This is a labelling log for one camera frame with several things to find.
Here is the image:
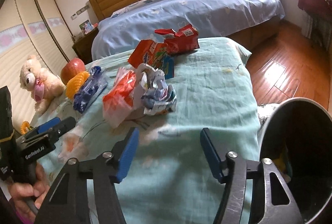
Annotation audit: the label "red white plastic bag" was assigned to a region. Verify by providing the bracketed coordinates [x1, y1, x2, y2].
[103, 68, 146, 128]

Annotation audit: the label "dark red snack packet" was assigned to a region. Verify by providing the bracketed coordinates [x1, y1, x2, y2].
[155, 24, 200, 55]

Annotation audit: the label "orange coil hair tie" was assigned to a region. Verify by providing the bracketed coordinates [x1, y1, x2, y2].
[65, 70, 90, 100]

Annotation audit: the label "blue white wrapper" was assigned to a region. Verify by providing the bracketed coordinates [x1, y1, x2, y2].
[133, 63, 177, 116]

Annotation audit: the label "orange candy bag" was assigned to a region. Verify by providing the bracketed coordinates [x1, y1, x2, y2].
[128, 39, 175, 79]

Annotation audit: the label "blue plastic snack wrapper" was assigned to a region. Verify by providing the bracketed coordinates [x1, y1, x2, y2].
[73, 66, 108, 114]

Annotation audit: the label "small orange coil ring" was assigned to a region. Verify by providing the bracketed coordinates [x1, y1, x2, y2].
[20, 121, 32, 135]

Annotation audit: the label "dark wooden nightstand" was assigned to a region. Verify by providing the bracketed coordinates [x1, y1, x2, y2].
[73, 28, 99, 64]

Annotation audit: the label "framed photo on nightstand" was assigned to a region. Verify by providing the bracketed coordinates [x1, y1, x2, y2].
[79, 20, 95, 35]

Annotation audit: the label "grey round trash bin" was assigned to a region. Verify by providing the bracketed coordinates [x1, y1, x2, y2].
[258, 97, 331, 223]

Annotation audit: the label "cream teddy bear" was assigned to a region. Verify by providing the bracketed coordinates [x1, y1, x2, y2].
[20, 55, 66, 115]

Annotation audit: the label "red apple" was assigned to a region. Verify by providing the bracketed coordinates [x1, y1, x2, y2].
[60, 57, 85, 85]

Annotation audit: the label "blue sheeted bed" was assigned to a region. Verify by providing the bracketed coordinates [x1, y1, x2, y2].
[91, 0, 285, 60]

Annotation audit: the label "teal floral bed blanket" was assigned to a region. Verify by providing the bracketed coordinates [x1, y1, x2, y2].
[33, 38, 260, 223]

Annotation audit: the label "left hand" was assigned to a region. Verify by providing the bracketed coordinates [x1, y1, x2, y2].
[8, 163, 50, 223]

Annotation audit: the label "sliding wardrobe doors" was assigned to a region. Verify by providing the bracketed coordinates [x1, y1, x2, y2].
[1, 0, 77, 129]

